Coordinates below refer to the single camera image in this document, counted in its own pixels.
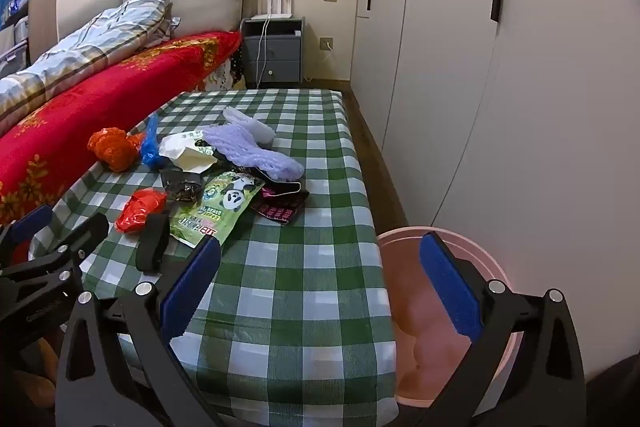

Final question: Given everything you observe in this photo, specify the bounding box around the wall power socket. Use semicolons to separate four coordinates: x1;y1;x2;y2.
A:
319;37;333;51

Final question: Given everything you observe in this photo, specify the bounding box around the dark crumpled foil wrapper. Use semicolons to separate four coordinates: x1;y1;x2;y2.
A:
160;168;204;204

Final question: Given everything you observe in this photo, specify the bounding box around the red floral blanket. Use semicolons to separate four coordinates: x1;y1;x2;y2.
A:
1;31;242;225

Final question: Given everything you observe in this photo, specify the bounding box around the white wardrobe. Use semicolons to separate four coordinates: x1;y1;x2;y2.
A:
352;0;639;376

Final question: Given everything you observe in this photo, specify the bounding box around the green white checkered tablecloth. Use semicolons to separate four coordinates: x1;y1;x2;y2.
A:
29;88;400;427

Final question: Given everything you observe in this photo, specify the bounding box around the white router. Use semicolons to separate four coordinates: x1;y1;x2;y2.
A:
252;0;293;20

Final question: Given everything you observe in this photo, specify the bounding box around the white foam net sleeve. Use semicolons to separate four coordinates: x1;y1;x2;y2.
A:
222;106;276;145

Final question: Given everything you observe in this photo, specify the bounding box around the pink plastic bin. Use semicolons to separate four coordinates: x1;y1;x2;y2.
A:
378;227;508;409

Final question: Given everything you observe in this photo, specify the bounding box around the red plastic wrapper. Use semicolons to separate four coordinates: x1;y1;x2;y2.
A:
115;187;167;234

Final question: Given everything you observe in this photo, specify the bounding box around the orange crumpled plastic bag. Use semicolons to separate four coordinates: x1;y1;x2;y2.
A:
87;128;144;172

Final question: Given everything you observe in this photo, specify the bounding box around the purple foam net sleeve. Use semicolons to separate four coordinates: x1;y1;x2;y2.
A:
203;124;305;181

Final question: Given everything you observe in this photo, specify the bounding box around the white green paper wrapper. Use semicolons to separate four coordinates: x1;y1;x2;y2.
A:
158;130;218;174

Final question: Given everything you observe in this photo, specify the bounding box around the white charging cable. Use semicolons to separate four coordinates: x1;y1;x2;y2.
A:
252;13;274;89

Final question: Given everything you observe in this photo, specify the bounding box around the blue plaid quilt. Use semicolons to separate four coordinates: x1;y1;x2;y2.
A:
1;0;172;133

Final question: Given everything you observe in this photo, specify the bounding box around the green panda snack bag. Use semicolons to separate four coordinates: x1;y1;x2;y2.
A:
170;170;265;248

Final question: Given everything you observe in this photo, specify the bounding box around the grey bedside cabinet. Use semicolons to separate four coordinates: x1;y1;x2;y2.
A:
241;17;306;87

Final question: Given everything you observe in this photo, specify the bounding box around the dark magenta snack wrapper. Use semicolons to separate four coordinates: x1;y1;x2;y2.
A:
250;181;309;225

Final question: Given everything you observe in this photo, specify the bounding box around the wooden shelf unit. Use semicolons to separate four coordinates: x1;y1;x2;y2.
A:
1;0;58;76

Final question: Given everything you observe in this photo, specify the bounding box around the blue plastic bag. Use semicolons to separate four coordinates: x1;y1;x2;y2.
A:
140;113;166;171

